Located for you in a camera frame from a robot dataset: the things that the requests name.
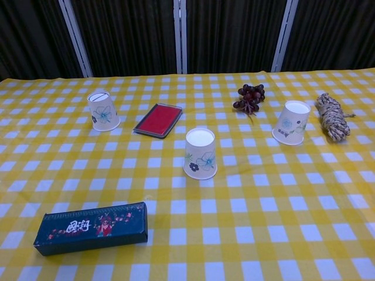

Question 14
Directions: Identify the paper cup with dark flower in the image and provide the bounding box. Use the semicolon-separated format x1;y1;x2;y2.
183;127;218;180

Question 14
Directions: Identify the paper cup with line mark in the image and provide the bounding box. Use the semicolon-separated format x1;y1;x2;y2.
87;90;121;132

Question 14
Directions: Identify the red ink pad case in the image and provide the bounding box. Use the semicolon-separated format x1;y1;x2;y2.
132;103;183;140

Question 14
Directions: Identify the dark purple grape bunch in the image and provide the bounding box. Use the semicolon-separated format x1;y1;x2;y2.
233;84;266;124

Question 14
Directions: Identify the paper cup with green print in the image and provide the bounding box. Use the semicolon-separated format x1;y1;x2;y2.
271;100;312;146

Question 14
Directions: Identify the dark printed long box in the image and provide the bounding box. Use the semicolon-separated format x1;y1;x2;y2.
33;201;149;257

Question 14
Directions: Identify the dark pleated curtain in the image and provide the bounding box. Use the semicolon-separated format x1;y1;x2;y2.
0;0;375;81

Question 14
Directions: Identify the yellow checked tablecloth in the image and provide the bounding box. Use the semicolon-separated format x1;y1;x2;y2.
0;67;375;281

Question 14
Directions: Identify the coiled speckled rope bundle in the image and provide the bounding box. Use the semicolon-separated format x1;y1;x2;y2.
315;92;356;143

